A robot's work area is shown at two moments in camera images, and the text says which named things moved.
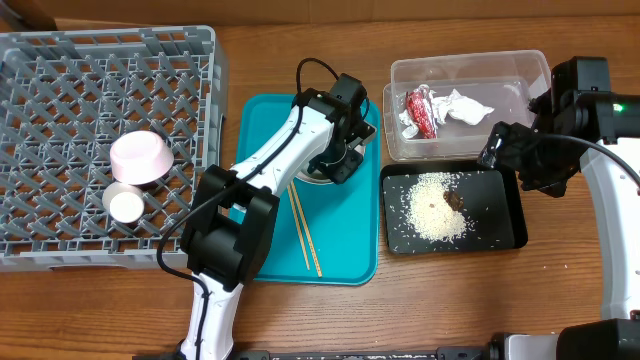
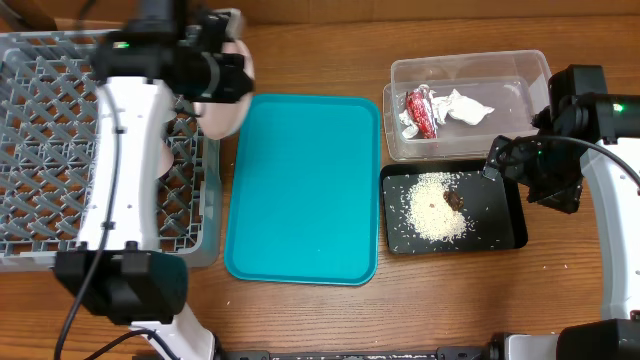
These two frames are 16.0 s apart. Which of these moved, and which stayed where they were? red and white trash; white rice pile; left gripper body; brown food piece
Moved: left gripper body
Stayed: red and white trash; white rice pile; brown food piece
